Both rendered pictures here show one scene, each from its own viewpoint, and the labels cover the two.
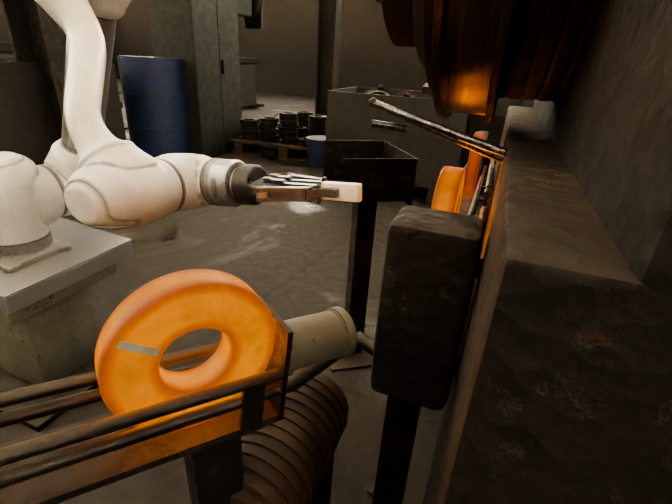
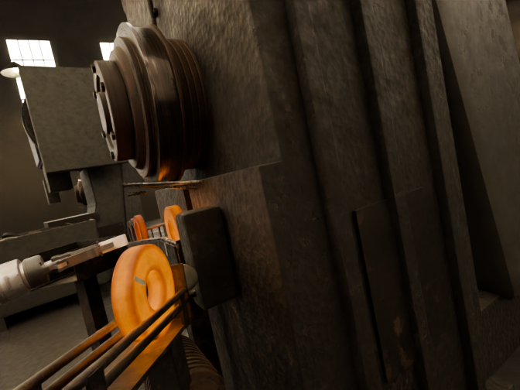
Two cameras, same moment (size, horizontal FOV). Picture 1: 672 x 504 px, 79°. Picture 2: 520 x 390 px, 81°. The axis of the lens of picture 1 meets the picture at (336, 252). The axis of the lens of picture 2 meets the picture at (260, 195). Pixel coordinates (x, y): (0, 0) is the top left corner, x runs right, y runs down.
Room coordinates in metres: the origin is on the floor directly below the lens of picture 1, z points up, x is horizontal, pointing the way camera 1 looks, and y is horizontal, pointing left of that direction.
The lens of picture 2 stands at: (-0.19, 0.37, 0.86)
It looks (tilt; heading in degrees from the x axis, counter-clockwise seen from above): 4 degrees down; 310
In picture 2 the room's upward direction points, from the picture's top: 12 degrees counter-clockwise
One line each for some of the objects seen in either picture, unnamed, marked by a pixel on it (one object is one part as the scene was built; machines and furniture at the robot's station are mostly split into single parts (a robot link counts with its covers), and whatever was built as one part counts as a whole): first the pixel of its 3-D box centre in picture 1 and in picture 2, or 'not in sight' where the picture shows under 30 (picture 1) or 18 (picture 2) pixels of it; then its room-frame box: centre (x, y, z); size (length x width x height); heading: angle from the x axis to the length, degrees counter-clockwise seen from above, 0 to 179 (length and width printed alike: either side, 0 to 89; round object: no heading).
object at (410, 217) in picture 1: (426, 310); (208, 254); (0.43, -0.11, 0.68); 0.11 x 0.08 x 0.24; 70
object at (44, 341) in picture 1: (44, 326); not in sight; (1.02, 0.89, 0.15); 0.40 x 0.40 x 0.31; 70
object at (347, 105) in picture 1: (399, 137); (42, 265); (3.47, -0.47, 0.39); 1.03 x 0.83 x 0.79; 74
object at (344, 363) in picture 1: (358, 258); (95, 328); (1.22, -0.08, 0.36); 0.26 x 0.20 x 0.72; 15
